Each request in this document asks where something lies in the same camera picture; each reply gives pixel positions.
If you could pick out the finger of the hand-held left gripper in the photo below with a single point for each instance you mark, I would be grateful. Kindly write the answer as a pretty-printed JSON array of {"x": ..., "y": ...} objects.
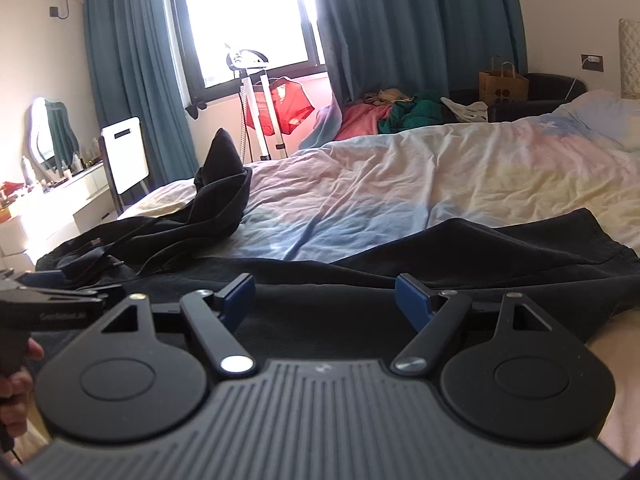
[
  {"x": 100, "y": 294},
  {"x": 46, "y": 278}
]

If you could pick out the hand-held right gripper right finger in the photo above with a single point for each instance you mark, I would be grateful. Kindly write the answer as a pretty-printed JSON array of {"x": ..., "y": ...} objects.
[{"x": 411, "y": 299}]

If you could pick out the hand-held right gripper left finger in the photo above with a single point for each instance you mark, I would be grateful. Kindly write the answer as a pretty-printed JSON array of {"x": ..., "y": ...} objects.
[{"x": 239, "y": 297}]

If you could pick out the black garment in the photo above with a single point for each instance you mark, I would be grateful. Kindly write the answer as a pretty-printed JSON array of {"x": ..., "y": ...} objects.
[
  {"x": 210, "y": 210},
  {"x": 450, "y": 260}
]

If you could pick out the person's left hand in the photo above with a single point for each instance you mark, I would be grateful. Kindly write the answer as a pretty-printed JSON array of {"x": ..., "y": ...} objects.
[{"x": 17, "y": 395}]

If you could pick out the white dressing table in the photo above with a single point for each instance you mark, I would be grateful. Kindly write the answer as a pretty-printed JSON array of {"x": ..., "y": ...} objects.
[{"x": 55, "y": 210}]

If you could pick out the pastel bed duvet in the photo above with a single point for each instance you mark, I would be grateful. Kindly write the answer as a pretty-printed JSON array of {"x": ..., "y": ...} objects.
[{"x": 400, "y": 180}]

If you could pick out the white chair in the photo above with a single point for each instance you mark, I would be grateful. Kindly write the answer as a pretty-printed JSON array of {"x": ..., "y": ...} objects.
[{"x": 125, "y": 155}]

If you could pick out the wavy mirror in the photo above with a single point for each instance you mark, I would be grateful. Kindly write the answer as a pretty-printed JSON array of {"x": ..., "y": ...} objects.
[{"x": 52, "y": 132}]

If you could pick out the green cloth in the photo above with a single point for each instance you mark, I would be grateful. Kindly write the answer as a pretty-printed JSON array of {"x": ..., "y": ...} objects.
[{"x": 415, "y": 112}]

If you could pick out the pink cloth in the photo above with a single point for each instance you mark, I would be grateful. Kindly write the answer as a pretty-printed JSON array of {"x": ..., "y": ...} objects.
[{"x": 357, "y": 120}]

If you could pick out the white garment steamer stand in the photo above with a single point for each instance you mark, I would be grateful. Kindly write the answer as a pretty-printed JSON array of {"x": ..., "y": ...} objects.
[{"x": 255, "y": 105}]

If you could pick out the red garment on hanger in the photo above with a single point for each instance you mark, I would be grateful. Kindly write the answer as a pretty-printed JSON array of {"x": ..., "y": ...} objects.
[{"x": 290, "y": 107}]

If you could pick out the white cloth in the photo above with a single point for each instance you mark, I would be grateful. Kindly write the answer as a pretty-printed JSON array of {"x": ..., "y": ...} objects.
[{"x": 467, "y": 109}]

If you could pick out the beige cloth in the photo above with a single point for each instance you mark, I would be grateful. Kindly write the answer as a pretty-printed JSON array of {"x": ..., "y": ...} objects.
[{"x": 387, "y": 95}]

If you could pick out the blue curtain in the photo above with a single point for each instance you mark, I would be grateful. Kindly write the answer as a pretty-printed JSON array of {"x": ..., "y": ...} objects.
[
  {"x": 130, "y": 75},
  {"x": 415, "y": 25}
]

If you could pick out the person's leg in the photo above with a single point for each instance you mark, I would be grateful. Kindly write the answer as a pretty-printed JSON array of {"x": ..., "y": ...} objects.
[{"x": 620, "y": 375}]

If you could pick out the brown paper bag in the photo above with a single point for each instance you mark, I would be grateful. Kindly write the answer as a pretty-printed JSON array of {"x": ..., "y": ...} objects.
[{"x": 502, "y": 87}]

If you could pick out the pastel pillow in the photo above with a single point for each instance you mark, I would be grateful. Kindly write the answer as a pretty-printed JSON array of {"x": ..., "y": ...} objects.
[{"x": 600, "y": 115}]

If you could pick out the window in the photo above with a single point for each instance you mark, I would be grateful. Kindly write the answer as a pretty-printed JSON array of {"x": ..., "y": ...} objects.
[{"x": 250, "y": 15}]

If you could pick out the quilted headboard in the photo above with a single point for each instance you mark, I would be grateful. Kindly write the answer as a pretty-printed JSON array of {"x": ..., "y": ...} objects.
[{"x": 630, "y": 55}]

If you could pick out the black wall box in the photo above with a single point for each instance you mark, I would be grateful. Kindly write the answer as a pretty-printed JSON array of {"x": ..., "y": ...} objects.
[{"x": 57, "y": 11}]

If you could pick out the wall socket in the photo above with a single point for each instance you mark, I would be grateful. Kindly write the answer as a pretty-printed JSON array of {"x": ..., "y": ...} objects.
[{"x": 592, "y": 62}]

